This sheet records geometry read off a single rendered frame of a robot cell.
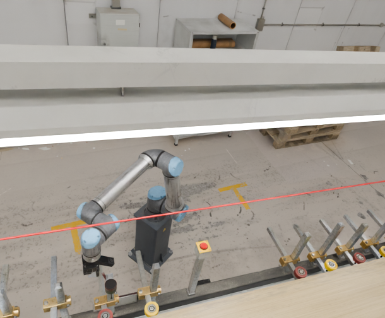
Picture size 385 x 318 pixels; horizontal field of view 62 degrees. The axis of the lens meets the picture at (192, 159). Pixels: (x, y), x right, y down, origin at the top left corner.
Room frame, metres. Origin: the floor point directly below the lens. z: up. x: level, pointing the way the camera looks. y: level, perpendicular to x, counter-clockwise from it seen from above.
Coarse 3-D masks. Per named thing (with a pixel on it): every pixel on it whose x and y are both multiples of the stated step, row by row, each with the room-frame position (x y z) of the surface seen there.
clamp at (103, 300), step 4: (100, 296) 0.86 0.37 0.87; (104, 296) 0.86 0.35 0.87; (116, 296) 0.88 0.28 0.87; (100, 300) 0.84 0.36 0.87; (104, 300) 0.84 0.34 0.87; (112, 300) 0.85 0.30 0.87; (116, 300) 0.86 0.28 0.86; (96, 304) 0.81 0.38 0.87; (100, 304) 0.82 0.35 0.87; (104, 304) 0.82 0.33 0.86; (108, 304) 0.83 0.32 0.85; (112, 304) 0.84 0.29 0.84; (116, 304) 0.84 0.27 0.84; (96, 308) 0.80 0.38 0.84; (100, 308) 0.81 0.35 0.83
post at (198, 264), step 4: (196, 256) 1.08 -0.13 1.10; (196, 260) 1.07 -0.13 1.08; (200, 260) 1.05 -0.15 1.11; (196, 264) 1.06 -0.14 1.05; (200, 264) 1.06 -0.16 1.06; (196, 268) 1.05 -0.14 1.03; (200, 268) 1.06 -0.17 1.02; (192, 272) 1.08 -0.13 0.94; (196, 272) 1.05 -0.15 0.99; (200, 272) 1.06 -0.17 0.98; (192, 276) 1.06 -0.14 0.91; (196, 276) 1.06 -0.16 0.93; (192, 280) 1.05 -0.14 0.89; (196, 280) 1.06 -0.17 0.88; (192, 284) 1.05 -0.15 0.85; (196, 284) 1.06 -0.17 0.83; (188, 288) 1.08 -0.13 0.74; (192, 288) 1.06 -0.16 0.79; (188, 292) 1.06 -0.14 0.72; (192, 292) 1.06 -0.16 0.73; (188, 296) 1.04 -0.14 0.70
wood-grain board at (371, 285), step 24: (360, 264) 1.40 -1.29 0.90; (384, 264) 1.44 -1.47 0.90; (264, 288) 1.08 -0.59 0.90; (288, 288) 1.11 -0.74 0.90; (312, 288) 1.14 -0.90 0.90; (336, 288) 1.18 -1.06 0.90; (360, 288) 1.21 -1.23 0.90; (384, 288) 1.24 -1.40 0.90; (168, 312) 0.83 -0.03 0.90; (192, 312) 0.85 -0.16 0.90; (216, 312) 0.88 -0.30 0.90; (240, 312) 0.90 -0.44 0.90; (264, 312) 0.93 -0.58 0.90; (288, 312) 0.96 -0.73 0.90; (312, 312) 0.99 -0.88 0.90; (336, 312) 1.02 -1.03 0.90; (360, 312) 1.04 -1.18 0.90; (384, 312) 1.07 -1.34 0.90
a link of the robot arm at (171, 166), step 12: (168, 156) 1.53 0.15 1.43; (168, 168) 1.47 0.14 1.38; (180, 168) 1.51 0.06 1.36; (168, 180) 1.51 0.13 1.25; (180, 180) 1.58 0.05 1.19; (168, 192) 1.55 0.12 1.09; (180, 192) 1.60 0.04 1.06; (168, 204) 1.61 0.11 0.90; (180, 204) 1.63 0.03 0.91; (180, 216) 1.59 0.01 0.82
